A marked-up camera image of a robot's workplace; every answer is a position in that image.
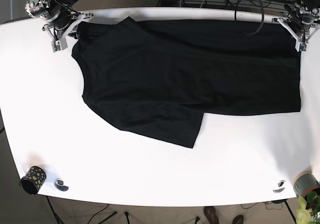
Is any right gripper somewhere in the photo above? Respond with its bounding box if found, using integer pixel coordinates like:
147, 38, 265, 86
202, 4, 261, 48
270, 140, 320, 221
42, 12, 94, 43

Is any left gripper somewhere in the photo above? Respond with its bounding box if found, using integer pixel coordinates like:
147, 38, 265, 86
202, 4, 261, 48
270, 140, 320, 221
272, 17, 320, 43

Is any black T-shirt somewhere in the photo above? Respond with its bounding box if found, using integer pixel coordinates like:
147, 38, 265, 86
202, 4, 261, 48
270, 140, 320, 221
71, 17, 301, 148

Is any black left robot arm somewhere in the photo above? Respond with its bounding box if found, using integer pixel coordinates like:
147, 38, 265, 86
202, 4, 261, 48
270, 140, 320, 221
273, 0, 320, 50

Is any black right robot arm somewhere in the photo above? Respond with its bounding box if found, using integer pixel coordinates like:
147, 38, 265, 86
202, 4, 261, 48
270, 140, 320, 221
24, 0, 93, 52

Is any grey plant pot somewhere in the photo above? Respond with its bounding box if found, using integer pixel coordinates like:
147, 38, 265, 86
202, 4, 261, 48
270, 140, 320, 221
292, 171, 320, 198

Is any black gold spotted cup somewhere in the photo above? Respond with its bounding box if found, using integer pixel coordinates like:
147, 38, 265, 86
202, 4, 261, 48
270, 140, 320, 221
19, 166, 47, 196

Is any left silver table grommet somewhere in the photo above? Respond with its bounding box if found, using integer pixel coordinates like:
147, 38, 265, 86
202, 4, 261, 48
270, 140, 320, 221
54, 179, 69, 192

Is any silver table grommet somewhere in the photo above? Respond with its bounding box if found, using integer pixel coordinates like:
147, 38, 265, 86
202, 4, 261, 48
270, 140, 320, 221
272, 180, 286, 194
54, 179, 69, 192

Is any right silver table grommet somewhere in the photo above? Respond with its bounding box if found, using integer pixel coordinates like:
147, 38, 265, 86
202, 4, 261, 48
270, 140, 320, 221
272, 180, 286, 194

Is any green plant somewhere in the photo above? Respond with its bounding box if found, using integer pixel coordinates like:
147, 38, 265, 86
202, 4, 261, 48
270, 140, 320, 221
296, 191, 320, 224

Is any right brown shoe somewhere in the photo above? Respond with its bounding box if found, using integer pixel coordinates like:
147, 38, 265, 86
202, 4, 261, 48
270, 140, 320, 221
232, 215, 245, 224

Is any brown shoe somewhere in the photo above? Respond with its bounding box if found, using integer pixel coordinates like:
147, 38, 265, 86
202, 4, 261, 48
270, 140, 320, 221
232, 215, 245, 224
203, 206, 220, 224

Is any left brown shoe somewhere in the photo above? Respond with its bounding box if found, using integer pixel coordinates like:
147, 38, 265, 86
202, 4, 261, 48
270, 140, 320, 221
203, 206, 220, 224

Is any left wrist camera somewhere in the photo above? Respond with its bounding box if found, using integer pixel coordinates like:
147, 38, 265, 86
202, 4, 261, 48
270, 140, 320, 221
295, 41, 308, 52

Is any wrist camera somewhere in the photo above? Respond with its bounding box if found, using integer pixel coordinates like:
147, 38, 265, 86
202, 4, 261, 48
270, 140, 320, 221
295, 41, 308, 52
51, 39, 68, 52

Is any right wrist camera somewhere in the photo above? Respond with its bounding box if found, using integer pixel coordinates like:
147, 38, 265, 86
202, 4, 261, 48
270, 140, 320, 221
51, 39, 68, 52

